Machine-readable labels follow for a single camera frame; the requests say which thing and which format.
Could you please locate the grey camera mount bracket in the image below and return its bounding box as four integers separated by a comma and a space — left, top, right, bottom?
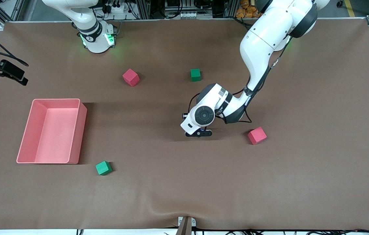
176, 216, 197, 235

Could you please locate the pile of orange objects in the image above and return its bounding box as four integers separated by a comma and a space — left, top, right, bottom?
236, 0, 261, 19

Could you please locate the pink plastic bin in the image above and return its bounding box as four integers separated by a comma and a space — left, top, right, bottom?
16, 99, 88, 165

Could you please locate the white power strip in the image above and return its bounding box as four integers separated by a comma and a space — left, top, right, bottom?
108, 3, 130, 14

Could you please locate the brown table mat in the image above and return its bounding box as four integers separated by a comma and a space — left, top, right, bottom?
0, 18, 369, 230

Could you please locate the white connector strip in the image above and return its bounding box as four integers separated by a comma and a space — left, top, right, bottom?
166, 11, 202, 19

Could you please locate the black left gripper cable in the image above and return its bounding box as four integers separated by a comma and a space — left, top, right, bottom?
224, 49, 283, 125

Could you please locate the pink foam cube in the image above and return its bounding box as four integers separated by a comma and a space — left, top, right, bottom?
248, 127, 267, 145
122, 69, 140, 87

